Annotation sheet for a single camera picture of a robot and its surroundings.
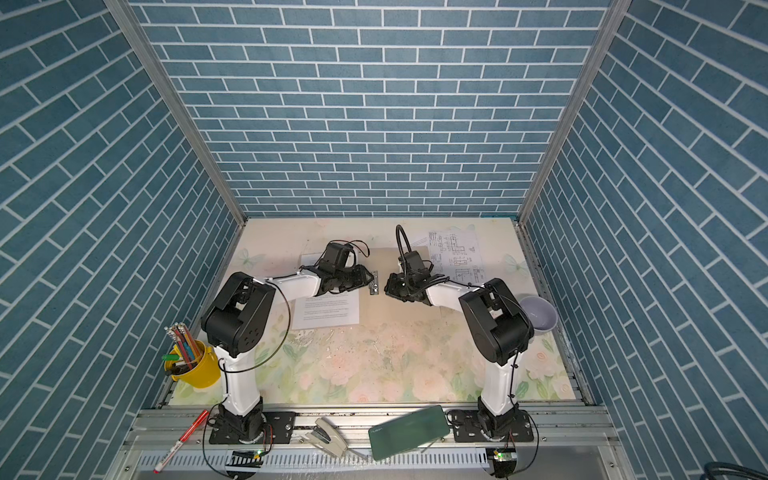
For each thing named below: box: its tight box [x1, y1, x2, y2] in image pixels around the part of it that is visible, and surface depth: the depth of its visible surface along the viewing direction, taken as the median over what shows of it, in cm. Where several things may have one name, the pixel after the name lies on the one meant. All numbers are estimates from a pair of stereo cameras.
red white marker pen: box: [153, 410, 209, 474], surface depth 73 cm
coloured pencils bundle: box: [164, 322, 202, 370], surface depth 75 cm
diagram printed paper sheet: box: [428, 230, 485, 285], surface depth 114 cm
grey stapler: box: [299, 416, 348, 458], surface depth 72 cm
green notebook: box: [368, 405, 450, 461], surface depth 74 cm
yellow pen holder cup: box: [164, 340, 221, 389], surface depth 76 cm
